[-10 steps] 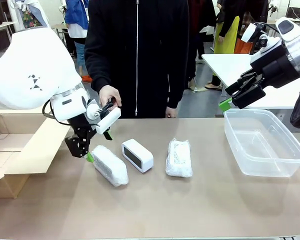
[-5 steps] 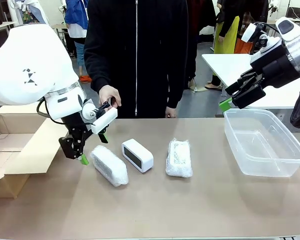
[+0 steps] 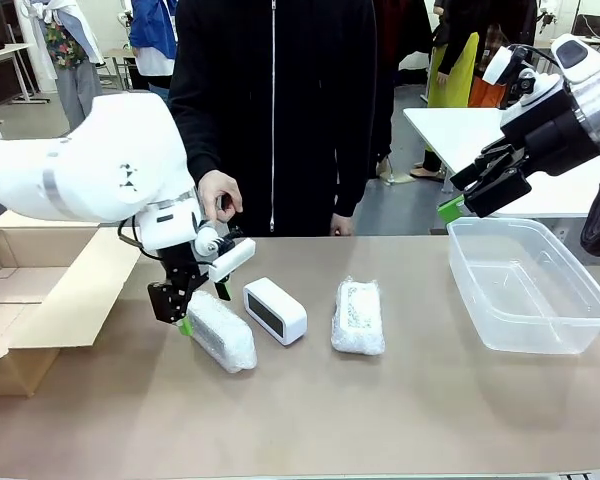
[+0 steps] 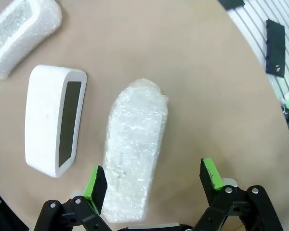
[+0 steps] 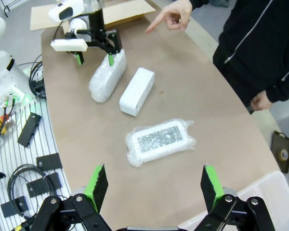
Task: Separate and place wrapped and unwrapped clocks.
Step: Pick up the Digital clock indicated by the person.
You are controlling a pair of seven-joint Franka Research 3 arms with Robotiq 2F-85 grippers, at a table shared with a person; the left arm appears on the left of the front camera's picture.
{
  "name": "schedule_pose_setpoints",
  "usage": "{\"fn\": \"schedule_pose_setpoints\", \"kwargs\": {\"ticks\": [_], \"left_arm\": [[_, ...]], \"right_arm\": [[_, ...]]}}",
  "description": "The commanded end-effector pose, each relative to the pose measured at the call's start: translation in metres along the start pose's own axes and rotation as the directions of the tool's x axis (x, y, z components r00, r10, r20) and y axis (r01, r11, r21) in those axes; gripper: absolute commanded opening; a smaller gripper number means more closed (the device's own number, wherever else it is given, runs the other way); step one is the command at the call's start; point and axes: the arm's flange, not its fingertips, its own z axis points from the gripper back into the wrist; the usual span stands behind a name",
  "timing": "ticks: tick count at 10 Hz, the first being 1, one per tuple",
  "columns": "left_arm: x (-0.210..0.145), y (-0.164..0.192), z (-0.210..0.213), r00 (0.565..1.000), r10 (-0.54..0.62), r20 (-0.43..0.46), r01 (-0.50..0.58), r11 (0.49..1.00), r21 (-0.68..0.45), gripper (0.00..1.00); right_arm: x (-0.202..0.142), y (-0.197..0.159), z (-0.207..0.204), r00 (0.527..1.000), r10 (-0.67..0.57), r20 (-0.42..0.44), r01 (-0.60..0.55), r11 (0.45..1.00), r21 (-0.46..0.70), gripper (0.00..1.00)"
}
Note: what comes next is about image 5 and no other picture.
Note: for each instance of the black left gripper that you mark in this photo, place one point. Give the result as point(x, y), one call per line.
point(96, 26)

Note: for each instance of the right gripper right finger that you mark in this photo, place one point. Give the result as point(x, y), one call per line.
point(210, 190)

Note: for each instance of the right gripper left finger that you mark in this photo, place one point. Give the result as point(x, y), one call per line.
point(99, 188)

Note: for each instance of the bubble-wrapped clock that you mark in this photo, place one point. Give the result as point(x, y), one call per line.
point(159, 142)
point(106, 81)

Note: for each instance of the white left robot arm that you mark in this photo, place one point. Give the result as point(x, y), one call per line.
point(4, 65)

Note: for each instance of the person's left forearm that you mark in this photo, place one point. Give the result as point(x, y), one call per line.
point(284, 86)

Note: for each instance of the person's right forearm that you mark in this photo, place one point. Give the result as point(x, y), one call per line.
point(197, 3)

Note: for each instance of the unwrapped white digital clock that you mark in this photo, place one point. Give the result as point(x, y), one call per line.
point(137, 91)

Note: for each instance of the person's right hand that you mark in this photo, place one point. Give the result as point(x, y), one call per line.
point(178, 14)

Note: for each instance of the person's left hand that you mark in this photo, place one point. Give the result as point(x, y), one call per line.
point(261, 102)

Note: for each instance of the clear plastic container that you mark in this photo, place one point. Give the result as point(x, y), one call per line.
point(260, 190)

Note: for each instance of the brown cardboard box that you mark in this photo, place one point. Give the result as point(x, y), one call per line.
point(125, 12)

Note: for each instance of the black case with tape roll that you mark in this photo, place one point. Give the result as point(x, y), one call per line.
point(280, 151)

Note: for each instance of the white slotted mounting table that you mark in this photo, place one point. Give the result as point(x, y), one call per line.
point(12, 156)

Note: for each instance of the person in black jacket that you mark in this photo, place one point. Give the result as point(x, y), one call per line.
point(255, 36)

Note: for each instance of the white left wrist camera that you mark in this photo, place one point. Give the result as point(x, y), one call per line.
point(67, 45)

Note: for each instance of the black metal bracket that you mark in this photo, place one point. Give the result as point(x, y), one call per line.
point(29, 130)
point(38, 187)
point(49, 161)
point(13, 207)

